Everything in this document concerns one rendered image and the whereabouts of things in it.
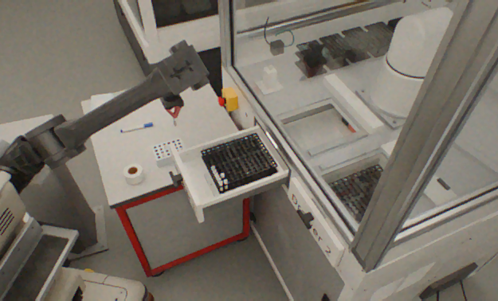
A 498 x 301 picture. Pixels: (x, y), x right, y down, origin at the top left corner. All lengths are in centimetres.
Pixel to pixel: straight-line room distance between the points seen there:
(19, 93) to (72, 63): 48
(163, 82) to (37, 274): 57
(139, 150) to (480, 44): 129
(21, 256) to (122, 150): 68
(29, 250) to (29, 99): 232
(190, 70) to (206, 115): 87
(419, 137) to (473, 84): 15
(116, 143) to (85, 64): 193
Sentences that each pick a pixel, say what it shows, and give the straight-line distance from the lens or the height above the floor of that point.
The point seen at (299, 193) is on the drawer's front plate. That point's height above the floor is 91.
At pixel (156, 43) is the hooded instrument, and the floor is 91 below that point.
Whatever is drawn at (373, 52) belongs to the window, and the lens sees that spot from 81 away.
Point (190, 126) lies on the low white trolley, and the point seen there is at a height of 76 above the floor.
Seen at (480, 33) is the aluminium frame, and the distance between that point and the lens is 62.
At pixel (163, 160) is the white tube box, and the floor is 79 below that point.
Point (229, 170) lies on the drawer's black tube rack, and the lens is 136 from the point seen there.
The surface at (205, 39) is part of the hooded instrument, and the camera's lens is 200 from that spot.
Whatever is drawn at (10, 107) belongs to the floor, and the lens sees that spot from 335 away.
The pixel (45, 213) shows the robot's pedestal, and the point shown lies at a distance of 205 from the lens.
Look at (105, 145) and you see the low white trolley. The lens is 169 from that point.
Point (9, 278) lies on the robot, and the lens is 111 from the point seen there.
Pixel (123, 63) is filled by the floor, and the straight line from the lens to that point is 346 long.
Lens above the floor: 193
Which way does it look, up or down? 49 degrees down
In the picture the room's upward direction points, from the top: straight up
